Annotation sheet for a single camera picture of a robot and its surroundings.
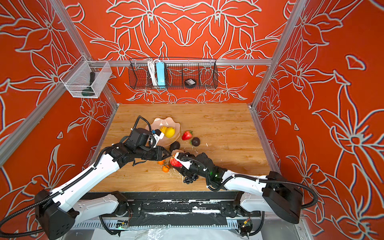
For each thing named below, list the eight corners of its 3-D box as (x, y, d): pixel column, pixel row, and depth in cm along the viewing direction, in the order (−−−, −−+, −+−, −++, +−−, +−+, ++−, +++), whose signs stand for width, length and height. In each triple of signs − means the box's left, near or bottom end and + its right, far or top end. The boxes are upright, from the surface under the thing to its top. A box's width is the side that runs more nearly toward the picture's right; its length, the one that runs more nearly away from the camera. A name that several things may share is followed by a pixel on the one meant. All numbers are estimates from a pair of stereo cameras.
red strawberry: (181, 139, 101) (181, 136, 98) (186, 131, 106) (186, 128, 102) (188, 142, 100) (188, 139, 97) (193, 134, 104) (193, 131, 101)
